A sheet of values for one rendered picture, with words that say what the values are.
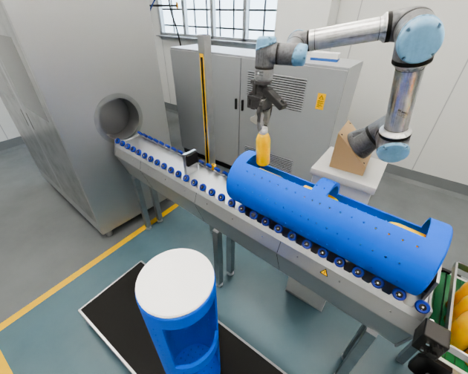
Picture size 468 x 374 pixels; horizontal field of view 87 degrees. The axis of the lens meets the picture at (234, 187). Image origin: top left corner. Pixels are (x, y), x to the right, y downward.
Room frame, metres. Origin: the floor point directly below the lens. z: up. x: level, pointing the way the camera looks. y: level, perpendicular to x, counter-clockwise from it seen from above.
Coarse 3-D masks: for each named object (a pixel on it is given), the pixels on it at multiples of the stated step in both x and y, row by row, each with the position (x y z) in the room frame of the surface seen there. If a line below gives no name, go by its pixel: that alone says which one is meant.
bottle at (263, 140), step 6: (258, 138) 1.04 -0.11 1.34; (264, 138) 1.03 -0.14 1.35; (258, 144) 1.04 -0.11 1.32; (264, 144) 1.03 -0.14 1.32; (258, 150) 1.04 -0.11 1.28; (264, 150) 1.03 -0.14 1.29; (258, 156) 1.05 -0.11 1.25; (264, 156) 1.03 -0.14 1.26; (258, 162) 1.05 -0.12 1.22; (264, 162) 1.04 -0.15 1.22
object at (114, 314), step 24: (144, 264) 1.24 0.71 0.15; (120, 288) 1.02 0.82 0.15; (96, 312) 0.84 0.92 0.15; (120, 312) 0.85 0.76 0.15; (120, 336) 0.70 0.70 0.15; (144, 336) 0.70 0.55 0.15; (120, 360) 0.57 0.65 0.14; (144, 360) 0.57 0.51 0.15; (240, 360) 0.58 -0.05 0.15; (264, 360) 0.58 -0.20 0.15
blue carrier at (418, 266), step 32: (256, 192) 0.90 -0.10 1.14; (288, 192) 0.84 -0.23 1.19; (320, 192) 0.80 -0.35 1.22; (288, 224) 0.79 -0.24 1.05; (320, 224) 0.70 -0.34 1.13; (352, 224) 0.66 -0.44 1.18; (384, 224) 0.63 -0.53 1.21; (416, 224) 0.73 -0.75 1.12; (448, 224) 0.63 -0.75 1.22; (352, 256) 0.61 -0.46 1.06; (384, 256) 0.55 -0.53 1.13; (416, 256) 0.52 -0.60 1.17; (416, 288) 0.47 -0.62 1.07
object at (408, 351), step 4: (408, 344) 0.66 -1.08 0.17; (404, 348) 0.67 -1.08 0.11; (408, 348) 0.64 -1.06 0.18; (412, 348) 0.63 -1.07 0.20; (400, 352) 0.66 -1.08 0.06; (404, 352) 0.64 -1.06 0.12; (408, 352) 0.63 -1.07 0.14; (412, 352) 0.62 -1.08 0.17; (400, 356) 0.64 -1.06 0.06; (404, 356) 0.63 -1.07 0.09; (408, 356) 0.62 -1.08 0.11; (400, 360) 0.63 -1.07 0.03; (404, 360) 0.62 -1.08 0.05
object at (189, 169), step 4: (188, 152) 1.40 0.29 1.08; (192, 152) 1.41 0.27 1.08; (196, 152) 1.41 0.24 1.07; (184, 156) 1.36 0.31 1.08; (188, 156) 1.36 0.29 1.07; (192, 156) 1.39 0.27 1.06; (196, 156) 1.41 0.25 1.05; (184, 160) 1.36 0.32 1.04; (188, 160) 1.36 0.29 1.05; (192, 160) 1.38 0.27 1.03; (196, 160) 1.41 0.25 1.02; (184, 164) 1.36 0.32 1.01; (188, 164) 1.35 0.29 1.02; (192, 164) 1.38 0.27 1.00; (196, 164) 1.43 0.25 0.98; (184, 168) 1.37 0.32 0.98; (188, 168) 1.37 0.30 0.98; (192, 168) 1.40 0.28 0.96; (196, 168) 1.42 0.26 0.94; (184, 172) 1.37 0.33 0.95; (188, 172) 1.37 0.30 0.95; (192, 172) 1.40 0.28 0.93
